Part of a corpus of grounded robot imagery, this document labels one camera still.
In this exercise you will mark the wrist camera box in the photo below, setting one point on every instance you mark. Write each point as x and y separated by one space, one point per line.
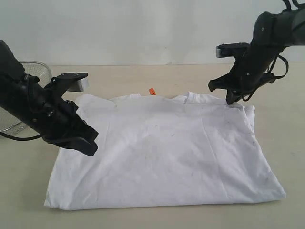
71 82
231 49

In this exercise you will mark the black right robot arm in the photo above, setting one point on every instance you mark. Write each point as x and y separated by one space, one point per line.
272 34

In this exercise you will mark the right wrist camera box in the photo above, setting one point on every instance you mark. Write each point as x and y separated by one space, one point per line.
231 49

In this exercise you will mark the round metal mesh basket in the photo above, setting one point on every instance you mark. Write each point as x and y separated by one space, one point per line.
8 123

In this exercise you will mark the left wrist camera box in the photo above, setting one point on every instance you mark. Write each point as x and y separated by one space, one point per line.
71 82

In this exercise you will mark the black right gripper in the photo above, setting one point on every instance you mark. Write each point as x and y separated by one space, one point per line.
246 75

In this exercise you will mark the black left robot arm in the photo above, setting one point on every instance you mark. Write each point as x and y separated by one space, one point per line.
20 92

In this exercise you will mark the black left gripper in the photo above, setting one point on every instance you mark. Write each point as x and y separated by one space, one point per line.
64 128

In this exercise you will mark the white t-shirt red print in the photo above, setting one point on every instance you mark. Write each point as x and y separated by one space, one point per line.
153 151

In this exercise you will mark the orange garment tag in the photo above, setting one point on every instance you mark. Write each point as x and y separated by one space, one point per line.
152 91

